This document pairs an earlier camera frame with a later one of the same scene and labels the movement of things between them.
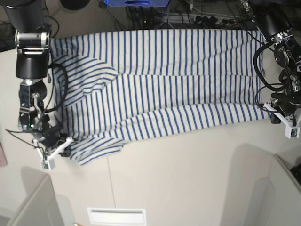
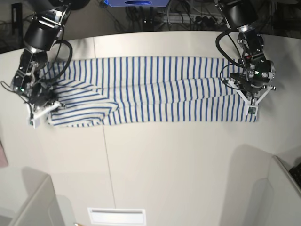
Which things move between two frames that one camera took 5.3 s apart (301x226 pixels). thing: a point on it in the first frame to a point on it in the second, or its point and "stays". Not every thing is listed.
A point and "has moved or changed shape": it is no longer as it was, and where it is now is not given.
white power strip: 201,19 stays
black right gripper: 287,103 to 256,74
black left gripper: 52,134 to 40,94
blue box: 138,3 stays
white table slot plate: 99,215 stays
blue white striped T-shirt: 114,87 has moved or changed shape
